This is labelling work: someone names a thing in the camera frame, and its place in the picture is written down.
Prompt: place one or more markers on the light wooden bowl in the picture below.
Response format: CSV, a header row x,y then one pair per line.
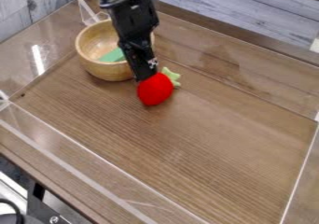
x,y
95,41

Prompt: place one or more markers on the clear acrylic corner bracket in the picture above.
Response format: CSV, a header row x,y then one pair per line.
x,y
89,16

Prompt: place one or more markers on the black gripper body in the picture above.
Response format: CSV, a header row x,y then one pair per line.
x,y
135,19

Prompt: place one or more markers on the red plush strawberry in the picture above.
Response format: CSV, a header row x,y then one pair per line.
x,y
157,88

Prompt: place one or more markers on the black table leg bracket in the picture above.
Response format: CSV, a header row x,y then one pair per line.
x,y
39,209

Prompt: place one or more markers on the green rectangular block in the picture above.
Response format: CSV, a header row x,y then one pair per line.
x,y
114,56

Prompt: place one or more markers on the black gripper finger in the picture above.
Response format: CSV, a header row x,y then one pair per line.
x,y
142,59

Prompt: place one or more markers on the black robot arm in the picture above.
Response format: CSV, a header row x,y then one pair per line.
x,y
135,20

